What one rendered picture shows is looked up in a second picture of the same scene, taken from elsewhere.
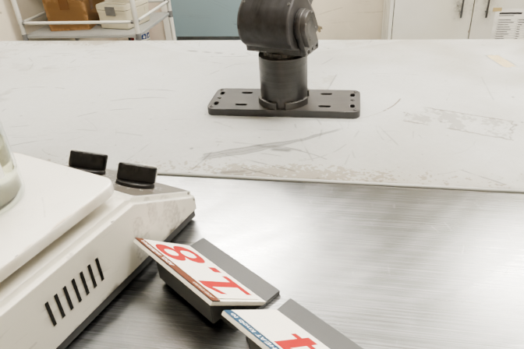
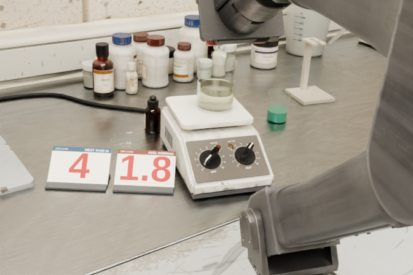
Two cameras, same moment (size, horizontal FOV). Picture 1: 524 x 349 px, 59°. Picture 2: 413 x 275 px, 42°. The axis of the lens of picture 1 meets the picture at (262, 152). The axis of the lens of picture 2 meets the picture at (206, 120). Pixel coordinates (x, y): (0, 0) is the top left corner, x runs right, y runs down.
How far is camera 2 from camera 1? 0.92 m
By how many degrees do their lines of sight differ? 109
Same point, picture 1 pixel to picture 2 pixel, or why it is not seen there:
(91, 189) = (185, 120)
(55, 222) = (176, 111)
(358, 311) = (74, 199)
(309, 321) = (90, 186)
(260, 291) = (120, 186)
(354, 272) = (86, 211)
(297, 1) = (259, 201)
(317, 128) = not seen: outside the picture
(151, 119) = (353, 246)
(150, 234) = (180, 163)
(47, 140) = not seen: hidden behind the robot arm
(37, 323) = (164, 128)
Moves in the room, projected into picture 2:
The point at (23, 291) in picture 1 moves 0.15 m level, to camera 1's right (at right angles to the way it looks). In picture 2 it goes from (166, 115) to (92, 142)
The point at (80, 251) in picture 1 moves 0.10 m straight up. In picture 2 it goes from (171, 126) to (172, 67)
